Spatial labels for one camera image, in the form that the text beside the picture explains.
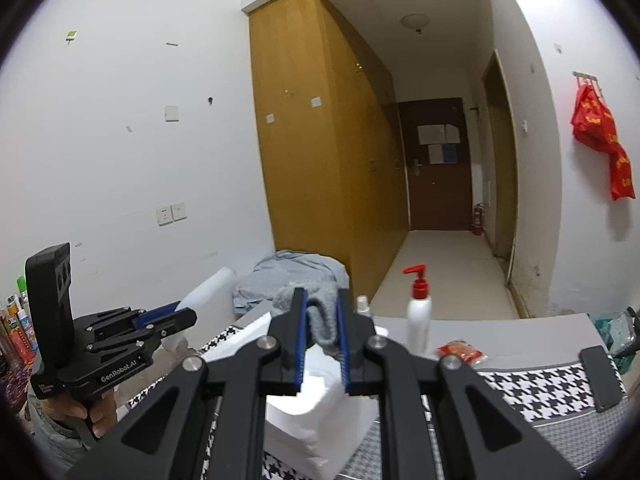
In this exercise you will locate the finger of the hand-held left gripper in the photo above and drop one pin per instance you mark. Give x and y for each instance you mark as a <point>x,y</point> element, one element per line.
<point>170,322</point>
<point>160,311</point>

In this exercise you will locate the dark brown entry door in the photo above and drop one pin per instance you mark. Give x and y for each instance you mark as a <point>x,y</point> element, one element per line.
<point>435,195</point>

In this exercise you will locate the grey-blue garment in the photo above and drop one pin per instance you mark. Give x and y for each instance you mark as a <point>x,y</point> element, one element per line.
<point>285,275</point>

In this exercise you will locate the person's left forearm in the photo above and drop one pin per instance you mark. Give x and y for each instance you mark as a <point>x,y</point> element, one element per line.
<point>50,440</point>

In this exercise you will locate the row of colourful bottles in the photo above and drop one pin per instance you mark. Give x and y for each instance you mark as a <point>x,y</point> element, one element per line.
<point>22,335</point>

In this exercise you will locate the black smartphone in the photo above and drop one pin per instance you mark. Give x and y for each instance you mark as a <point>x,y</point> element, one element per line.
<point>602,377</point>

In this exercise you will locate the metal wall hook rack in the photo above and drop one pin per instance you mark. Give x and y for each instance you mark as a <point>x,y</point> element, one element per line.
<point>585,77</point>

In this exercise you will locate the grey knit sock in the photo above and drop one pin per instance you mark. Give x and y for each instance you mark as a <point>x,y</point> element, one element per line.
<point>322,320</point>

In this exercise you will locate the large white paper notice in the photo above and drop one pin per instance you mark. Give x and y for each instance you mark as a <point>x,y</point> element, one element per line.
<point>437,134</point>

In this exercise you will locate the person's left hand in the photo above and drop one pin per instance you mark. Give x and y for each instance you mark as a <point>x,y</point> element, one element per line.
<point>102,410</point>

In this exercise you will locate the white foam box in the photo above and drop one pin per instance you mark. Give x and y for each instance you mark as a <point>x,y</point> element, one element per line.
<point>320,410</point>

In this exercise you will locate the white blank wall plate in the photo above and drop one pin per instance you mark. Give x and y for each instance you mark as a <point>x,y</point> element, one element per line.
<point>171,113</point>

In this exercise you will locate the houndstooth table cloth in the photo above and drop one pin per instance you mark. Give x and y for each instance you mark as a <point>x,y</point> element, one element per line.
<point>540,390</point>

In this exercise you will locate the small white paper notice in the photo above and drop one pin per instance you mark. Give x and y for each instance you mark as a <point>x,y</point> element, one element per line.
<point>435,154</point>

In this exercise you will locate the red printed shopping bag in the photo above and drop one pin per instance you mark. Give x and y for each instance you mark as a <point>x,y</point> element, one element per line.
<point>620,175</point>
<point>592,120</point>

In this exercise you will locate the white pump bottle red pump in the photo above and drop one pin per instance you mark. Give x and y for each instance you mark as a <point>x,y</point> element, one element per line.
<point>419,320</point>

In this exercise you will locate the white double wall switch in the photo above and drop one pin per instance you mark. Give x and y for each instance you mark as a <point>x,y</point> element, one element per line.
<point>178,211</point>

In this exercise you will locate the white wall socket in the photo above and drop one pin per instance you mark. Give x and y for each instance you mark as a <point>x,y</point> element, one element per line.
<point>164,215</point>

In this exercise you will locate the red snack packet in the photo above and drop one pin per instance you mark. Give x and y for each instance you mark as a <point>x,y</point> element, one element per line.
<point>460,350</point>

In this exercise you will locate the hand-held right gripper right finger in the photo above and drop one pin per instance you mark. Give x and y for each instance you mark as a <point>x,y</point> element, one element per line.
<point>344,355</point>

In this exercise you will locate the round ceiling lamp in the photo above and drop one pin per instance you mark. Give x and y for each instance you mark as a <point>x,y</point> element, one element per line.
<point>415,22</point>

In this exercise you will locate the red fire extinguisher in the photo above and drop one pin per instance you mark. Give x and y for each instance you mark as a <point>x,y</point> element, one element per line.
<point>478,220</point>

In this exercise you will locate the yellow wooden wardrobe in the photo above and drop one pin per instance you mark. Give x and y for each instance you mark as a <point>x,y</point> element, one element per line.
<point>310,160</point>

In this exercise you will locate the green tissue packet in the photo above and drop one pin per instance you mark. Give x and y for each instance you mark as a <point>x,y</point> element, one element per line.
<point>612,332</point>

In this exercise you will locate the small white bottle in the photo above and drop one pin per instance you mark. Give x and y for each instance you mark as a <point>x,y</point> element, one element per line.
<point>362,306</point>

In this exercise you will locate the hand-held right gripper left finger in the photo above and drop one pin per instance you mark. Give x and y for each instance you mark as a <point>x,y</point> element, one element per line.
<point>301,350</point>

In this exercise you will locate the white roll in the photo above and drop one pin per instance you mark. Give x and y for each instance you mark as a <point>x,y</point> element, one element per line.
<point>210,290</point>

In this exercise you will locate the light brown side door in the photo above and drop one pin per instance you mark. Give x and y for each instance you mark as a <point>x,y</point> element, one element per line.
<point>502,160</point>

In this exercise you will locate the blue paper notice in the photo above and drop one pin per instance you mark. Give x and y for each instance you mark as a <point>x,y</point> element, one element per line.
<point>450,153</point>

